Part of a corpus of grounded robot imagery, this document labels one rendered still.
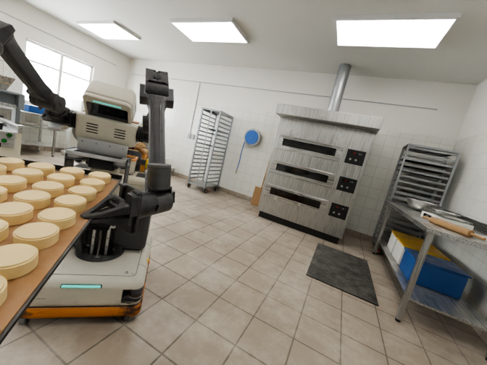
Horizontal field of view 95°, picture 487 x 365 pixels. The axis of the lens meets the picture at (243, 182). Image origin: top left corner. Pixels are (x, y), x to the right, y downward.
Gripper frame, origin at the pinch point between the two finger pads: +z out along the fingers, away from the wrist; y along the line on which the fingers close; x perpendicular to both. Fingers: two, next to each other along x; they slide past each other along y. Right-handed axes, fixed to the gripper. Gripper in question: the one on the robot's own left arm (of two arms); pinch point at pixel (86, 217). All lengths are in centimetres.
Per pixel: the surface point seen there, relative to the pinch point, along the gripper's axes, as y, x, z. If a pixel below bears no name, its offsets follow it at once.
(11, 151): 49, 225, -61
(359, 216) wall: 80, -78, -460
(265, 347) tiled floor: 101, -30, -97
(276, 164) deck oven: 20, 80, -355
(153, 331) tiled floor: 103, 30, -61
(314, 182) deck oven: 29, 8, -356
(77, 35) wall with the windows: -134, 639, -306
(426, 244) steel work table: 28, -112, -206
